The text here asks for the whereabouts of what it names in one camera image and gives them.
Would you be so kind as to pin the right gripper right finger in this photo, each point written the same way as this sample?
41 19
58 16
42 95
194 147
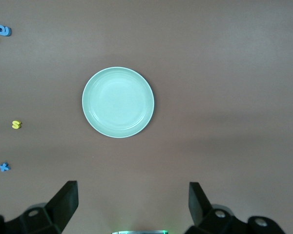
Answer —
200 207

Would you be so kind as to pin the blue letter a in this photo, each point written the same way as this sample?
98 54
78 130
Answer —
7 31

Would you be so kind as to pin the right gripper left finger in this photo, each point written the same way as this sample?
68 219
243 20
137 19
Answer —
63 204

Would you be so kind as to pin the yellow letter s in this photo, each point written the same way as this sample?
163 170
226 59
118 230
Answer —
16 124

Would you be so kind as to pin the blue letter x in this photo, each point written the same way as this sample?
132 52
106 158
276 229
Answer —
4 167

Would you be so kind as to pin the green plate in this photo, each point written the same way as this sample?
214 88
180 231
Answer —
117 102

